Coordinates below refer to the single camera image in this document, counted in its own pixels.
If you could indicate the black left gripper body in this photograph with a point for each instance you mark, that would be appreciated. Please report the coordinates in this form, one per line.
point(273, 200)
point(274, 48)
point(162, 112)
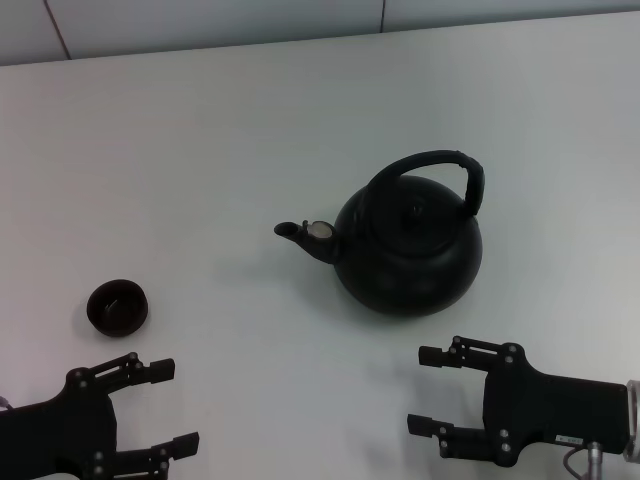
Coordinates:
point(55, 435)

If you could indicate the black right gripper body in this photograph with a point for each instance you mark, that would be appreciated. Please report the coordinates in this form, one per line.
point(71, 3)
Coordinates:
point(550, 410)

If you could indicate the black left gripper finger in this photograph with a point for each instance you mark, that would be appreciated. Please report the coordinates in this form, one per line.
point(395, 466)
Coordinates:
point(160, 370)
point(185, 445)

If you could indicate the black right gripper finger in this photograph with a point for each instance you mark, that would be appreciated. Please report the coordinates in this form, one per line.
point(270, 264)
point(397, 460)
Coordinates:
point(435, 356)
point(422, 425)

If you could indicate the small dark brown teacup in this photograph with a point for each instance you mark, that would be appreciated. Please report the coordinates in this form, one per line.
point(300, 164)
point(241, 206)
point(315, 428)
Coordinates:
point(117, 310)

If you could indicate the black round kettle teapot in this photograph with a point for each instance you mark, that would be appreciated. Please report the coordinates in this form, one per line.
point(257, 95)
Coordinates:
point(410, 260)

